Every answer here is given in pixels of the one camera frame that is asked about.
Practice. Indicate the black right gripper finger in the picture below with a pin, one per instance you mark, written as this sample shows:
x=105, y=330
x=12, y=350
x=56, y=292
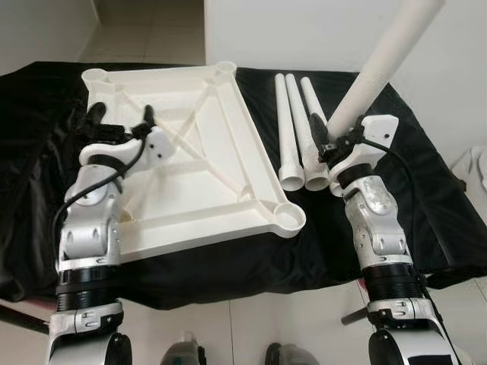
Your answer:
x=318, y=133

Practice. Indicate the white plastic table top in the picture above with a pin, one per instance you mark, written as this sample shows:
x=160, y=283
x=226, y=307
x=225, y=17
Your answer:
x=205, y=182

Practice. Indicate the white plastic table leg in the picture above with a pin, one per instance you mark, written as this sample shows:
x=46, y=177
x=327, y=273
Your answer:
x=285, y=129
x=312, y=99
x=300, y=129
x=380, y=68

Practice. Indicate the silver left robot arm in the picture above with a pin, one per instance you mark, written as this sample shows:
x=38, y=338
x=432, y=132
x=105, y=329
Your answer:
x=91, y=228

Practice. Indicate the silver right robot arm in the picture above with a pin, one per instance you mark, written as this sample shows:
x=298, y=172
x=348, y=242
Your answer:
x=377, y=220

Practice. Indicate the white plastic chair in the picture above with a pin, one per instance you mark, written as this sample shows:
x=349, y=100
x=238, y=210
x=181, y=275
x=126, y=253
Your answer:
x=472, y=167

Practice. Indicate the black table cloth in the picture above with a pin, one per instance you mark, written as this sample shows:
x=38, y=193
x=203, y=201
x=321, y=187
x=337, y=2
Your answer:
x=426, y=213

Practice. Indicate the black metal stand leg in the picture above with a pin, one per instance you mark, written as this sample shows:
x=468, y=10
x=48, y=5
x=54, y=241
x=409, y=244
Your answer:
x=356, y=315
x=23, y=319

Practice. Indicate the grey right robot foot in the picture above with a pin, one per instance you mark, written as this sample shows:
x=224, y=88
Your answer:
x=293, y=355

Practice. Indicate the grey robot foot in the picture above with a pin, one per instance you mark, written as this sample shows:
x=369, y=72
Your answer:
x=183, y=350
x=293, y=355

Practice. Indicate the grey left robot foot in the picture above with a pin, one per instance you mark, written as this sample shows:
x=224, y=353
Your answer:
x=183, y=350

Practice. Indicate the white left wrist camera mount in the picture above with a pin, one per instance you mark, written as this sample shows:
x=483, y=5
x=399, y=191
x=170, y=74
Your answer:
x=160, y=144

